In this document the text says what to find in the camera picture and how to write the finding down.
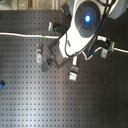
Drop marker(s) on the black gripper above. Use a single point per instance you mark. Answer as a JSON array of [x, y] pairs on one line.
[[58, 60]]

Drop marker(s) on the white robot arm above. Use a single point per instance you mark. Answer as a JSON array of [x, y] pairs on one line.
[[82, 35]]

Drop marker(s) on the black perforated breadboard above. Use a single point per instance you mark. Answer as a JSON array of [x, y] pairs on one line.
[[35, 99]]

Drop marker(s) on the metal cable clip left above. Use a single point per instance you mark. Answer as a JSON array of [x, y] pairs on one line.
[[39, 53]]

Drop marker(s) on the metal cable clip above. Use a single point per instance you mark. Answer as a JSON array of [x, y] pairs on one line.
[[51, 26], [39, 53], [108, 45]]

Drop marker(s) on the metal cable clip top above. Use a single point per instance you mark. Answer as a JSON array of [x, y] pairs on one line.
[[51, 26]]

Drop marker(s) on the metal cable clip right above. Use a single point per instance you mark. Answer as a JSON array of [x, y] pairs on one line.
[[108, 45]]

